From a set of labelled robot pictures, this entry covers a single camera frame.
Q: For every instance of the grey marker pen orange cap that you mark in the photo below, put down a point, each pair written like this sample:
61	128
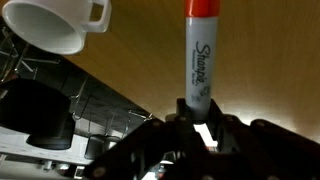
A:
201	66

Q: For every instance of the white ceramic cup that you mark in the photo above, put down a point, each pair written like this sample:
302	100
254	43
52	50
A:
43	26

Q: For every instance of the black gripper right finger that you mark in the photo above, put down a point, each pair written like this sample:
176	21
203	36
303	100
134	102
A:
266	150

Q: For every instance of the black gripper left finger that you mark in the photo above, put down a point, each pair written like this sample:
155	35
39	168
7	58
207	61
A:
143	150

